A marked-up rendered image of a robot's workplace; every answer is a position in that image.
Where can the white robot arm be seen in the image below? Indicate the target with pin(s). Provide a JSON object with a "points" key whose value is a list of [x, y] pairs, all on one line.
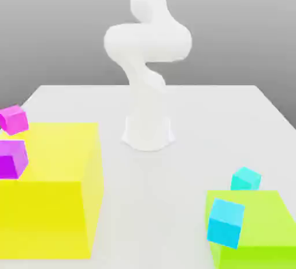
{"points": [[148, 42]]}

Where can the small turquoise cube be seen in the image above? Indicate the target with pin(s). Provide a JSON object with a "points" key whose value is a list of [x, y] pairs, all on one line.
{"points": [[246, 178]]}

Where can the small sky blue cube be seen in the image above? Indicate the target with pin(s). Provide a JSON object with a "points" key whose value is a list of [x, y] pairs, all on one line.
{"points": [[225, 225]]}

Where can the small pink cube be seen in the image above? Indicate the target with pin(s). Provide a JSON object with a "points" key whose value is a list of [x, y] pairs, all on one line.
{"points": [[15, 121]]}

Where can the small purple cube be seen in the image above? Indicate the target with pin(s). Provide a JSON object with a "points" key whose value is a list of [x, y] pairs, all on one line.
{"points": [[11, 158]]}

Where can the large yellow box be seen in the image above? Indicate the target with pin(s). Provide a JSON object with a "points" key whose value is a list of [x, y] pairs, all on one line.
{"points": [[46, 215]]}

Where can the large lime green box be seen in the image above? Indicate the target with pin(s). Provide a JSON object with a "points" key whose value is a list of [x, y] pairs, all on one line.
{"points": [[266, 227]]}

